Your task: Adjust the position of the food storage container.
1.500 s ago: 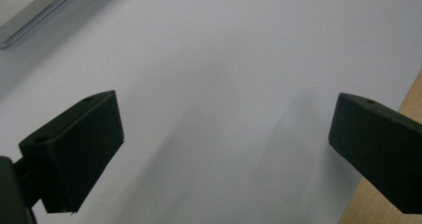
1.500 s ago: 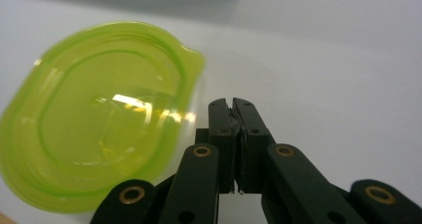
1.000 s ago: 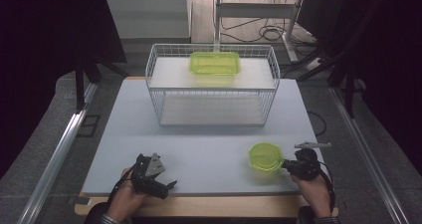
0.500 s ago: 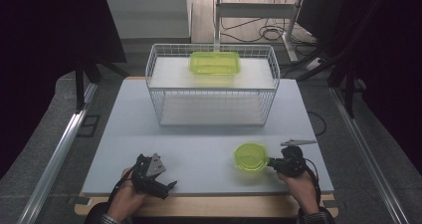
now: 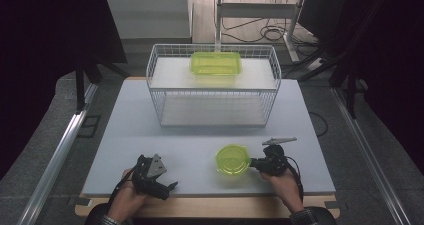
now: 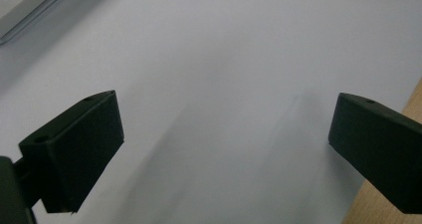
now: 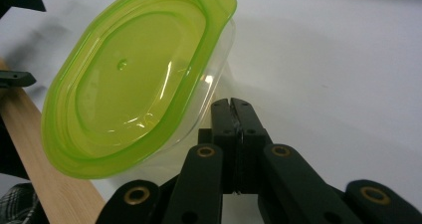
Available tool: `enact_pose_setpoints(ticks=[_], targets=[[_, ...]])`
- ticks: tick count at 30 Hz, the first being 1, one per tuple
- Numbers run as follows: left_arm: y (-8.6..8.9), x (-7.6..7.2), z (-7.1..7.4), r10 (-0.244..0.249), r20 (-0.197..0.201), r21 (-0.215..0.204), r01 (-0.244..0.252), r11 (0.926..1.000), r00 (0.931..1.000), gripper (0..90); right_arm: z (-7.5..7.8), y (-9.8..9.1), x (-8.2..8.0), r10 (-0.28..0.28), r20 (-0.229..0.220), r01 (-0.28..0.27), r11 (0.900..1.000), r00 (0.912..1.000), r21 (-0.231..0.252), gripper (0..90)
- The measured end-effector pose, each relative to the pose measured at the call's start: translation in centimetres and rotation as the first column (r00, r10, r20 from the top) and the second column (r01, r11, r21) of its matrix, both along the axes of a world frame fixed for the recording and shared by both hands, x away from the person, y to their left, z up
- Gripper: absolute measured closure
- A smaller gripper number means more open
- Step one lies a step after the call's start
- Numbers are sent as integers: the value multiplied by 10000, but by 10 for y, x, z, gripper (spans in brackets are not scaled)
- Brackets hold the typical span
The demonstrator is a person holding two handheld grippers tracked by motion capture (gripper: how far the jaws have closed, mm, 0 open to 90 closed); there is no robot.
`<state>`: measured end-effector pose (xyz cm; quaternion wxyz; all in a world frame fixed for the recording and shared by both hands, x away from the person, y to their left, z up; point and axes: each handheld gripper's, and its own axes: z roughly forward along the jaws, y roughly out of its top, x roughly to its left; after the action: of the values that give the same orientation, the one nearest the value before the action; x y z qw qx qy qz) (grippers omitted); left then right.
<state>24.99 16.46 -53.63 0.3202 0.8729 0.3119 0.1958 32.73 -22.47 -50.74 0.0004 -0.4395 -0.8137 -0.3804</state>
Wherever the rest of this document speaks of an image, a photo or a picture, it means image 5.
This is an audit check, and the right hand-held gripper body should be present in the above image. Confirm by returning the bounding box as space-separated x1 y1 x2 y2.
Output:
259 137 298 177

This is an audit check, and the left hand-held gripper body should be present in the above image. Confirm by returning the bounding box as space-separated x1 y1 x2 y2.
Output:
132 153 171 201

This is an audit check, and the green round plastic container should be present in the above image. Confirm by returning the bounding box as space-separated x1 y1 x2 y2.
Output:
214 144 252 177

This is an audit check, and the white wire rack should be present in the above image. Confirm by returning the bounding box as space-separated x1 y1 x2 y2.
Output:
145 43 283 129

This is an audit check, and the green rectangular plastic container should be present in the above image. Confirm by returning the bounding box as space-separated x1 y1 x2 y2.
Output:
189 51 243 76

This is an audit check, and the person's right hand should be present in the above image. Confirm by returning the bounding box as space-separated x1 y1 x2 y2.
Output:
259 169 303 215

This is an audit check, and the person's left hand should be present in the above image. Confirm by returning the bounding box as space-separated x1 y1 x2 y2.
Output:
107 168 149 223

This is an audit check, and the white power strip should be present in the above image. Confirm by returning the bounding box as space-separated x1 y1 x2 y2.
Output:
304 57 324 74

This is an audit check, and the black stand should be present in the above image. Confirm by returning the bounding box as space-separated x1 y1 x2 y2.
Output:
73 54 132 115
296 0 384 120

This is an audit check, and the dark curtain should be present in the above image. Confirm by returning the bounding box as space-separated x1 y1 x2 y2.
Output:
328 0 424 177
0 0 128 181

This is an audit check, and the white cabinet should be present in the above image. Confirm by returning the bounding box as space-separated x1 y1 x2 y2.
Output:
103 0 193 45

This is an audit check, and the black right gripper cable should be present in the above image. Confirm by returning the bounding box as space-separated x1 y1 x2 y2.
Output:
283 155 305 203

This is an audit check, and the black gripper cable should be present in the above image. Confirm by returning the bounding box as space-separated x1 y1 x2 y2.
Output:
283 155 305 203
105 174 138 210

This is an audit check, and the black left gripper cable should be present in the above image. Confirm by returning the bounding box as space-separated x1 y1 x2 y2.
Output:
105 174 138 210

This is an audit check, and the black floor cable loop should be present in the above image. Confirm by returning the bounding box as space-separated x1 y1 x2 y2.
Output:
308 110 330 139

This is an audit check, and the black floor bracket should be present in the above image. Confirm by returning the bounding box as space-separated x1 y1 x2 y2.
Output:
77 114 102 139

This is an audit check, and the aluminium rail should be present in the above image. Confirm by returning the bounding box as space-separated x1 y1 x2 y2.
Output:
16 83 99 225
329 86 413 225

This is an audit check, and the black floor cables bundle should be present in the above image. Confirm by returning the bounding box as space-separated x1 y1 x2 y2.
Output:
221 16 322 49

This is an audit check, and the white desk frame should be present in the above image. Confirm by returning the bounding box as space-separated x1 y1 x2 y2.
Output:
214 0 308 63

